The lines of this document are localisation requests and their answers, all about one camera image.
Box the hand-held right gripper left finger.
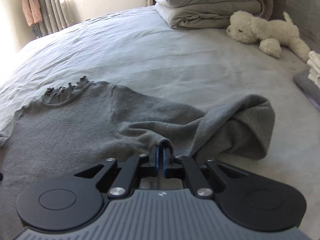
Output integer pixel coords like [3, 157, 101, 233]
[74, 146, 160, 198]

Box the white plush dog toy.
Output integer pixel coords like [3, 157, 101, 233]
[226, 10, 312, 63]

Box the grey knit sweater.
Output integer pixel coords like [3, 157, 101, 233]
[0, 76, 275, 190]

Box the folded grey duvet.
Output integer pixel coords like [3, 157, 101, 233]
[151, 0, 282, 29]

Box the pink hanging towel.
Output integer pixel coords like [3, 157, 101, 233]
[22, 0, 43, 27]

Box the grey star curtain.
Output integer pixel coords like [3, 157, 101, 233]
[27, 0, 73, 37]

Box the grey folded garment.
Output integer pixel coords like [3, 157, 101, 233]
[294, 70, 320, 110]

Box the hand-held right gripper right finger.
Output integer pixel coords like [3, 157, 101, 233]
[162, 147, 250, 198]

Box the grey quilted headboard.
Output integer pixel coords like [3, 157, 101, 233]
[271, 0, 320, 47]

